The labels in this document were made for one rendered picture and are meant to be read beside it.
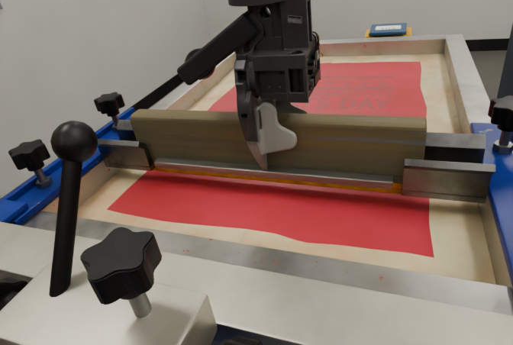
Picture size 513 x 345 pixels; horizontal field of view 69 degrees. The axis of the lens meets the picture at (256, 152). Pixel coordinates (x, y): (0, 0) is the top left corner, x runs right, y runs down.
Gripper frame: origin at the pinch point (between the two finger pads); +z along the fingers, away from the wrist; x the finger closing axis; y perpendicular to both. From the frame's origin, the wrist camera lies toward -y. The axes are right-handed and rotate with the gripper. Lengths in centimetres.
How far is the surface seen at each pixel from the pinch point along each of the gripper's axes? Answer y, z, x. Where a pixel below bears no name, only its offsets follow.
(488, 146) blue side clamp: 26.6, 0.6, 5.5
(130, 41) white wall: -200, 41, 224
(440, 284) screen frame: 20.3, 1.8, -15.7
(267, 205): 1.3, 5.3, -4.6
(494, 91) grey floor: 84, 101, 266
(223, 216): -3.7, 5.3, -7.6
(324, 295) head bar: 12.2, -3.3, -22.8
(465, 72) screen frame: 27.2, 1.7, 34.1
